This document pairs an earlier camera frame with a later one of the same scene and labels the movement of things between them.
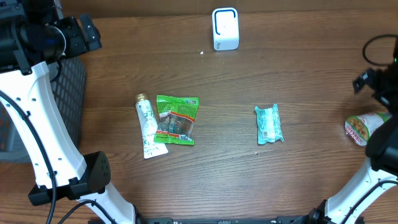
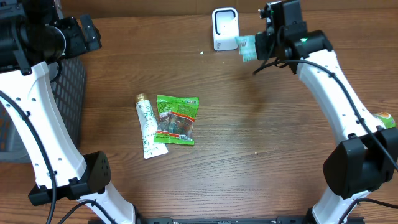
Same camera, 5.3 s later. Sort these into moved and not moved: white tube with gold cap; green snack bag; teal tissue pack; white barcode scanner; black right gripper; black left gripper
Moved: teal tissue pack; black right gripper
Not moved: black left gripper; white barcode scanner; white tube with gold cap; green snack bag
